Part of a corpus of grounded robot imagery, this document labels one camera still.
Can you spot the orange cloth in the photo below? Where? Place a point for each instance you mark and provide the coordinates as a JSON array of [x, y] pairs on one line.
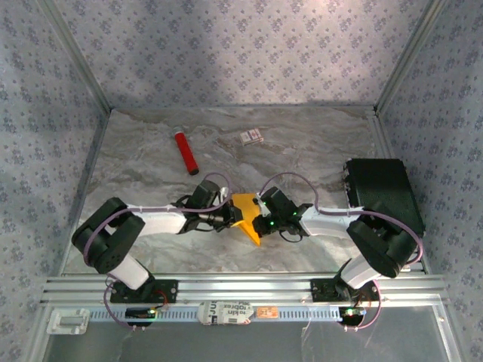
[[245, 203]]

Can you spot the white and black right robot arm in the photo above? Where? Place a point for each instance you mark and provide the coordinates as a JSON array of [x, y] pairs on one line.
[[328, 224]]

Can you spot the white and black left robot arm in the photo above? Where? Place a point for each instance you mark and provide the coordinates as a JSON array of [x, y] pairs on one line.
[[162, 222]]

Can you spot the red glitter tube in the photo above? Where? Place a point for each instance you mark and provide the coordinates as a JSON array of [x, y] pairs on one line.
[[185, 151]]

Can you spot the small card box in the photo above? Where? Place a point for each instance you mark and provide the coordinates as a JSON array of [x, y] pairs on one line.
[[251, 136]]

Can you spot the orange label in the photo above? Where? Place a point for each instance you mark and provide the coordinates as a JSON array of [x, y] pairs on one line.
[[267, 312]]

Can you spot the newspaper wrapped roll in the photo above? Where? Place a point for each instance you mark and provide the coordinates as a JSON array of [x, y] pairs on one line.
[[226, 313]]

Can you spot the black hard case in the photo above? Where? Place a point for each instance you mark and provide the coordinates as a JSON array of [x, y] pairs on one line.
[[381, 181]]

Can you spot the clear acrylic panel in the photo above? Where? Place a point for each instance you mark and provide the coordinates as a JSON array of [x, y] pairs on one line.
[[245, 343]]

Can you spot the black right controller board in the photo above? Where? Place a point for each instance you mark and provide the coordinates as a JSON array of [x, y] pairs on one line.
[[351, 315]]

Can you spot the black controller board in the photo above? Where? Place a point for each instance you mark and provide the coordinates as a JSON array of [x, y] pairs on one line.
[[351, 315], [139, 313]]

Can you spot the black left controller board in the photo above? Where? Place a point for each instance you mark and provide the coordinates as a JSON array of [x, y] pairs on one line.
[[139, 313]]

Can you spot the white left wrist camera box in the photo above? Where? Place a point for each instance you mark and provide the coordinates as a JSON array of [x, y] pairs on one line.
[[225, 192]]

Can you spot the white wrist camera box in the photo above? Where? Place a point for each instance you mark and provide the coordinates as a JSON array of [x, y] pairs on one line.
[[260, 197], [225, 192]]

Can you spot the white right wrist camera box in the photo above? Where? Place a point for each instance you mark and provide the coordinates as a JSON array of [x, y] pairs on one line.
[[260, 197]]

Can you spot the aluminium mounting rail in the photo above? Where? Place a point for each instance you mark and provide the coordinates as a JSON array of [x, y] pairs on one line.
[[245, 288]]

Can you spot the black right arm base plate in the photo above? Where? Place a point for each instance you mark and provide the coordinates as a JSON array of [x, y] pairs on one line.
[[320, 290]]

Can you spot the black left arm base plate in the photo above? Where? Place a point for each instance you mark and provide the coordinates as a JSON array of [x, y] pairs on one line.
[[170, 290]]

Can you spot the white plastic bracket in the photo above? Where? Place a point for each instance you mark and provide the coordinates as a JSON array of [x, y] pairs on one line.
[[68, 321]]

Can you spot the aluminium frame post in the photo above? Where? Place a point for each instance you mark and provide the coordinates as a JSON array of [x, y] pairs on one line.
[[78, 56], [408, 56]]

